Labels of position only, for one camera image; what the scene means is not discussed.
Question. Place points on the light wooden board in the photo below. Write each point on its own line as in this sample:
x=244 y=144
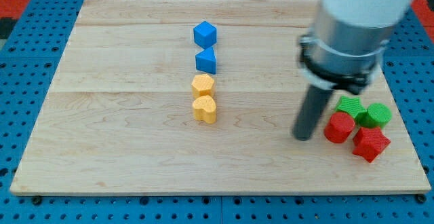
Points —
x=118 y=116

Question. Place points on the green star block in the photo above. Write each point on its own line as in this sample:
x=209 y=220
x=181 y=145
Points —
x=351 y=106

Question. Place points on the blue cube block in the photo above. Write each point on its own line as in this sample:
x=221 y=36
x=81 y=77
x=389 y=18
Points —
x=205 y=35

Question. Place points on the green cylinder block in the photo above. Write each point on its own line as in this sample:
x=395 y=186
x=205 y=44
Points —
x=376 y=115

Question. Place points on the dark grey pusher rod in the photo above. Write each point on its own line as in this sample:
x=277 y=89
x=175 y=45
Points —
x=312 y=108

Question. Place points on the yellow heart block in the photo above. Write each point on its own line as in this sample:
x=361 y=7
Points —
x=204 y=109

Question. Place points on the red cylinder block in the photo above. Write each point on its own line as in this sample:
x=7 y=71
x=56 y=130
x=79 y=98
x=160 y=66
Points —
x=339 y=127

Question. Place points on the red star block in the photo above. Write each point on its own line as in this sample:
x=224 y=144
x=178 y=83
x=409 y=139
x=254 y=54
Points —
x=369 y=143

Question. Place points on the blue triangle block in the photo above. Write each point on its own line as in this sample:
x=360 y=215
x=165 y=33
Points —
x=206 y=61

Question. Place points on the yellow hexagon block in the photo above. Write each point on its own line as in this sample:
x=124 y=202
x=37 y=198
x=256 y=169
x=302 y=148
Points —
x=203 y=85

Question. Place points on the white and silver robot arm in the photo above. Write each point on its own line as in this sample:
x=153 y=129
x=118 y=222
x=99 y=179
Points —
x=343 y=48

